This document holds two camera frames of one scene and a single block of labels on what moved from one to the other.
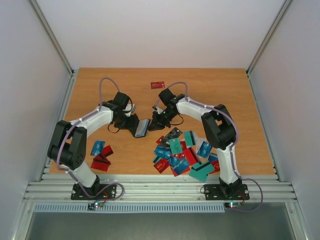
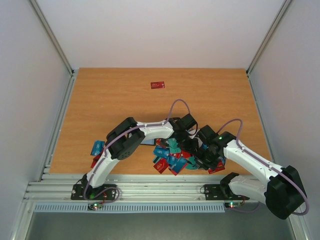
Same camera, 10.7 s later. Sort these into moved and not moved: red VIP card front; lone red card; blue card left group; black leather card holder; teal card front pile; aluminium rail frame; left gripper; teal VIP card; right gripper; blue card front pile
Moved: black leather card holder; teal card front pile; left gripper; right gripper
Not moved: lone red card; red VIP card front; blue card left group; blue card front pile; teal VIP card; aluminium rail frame
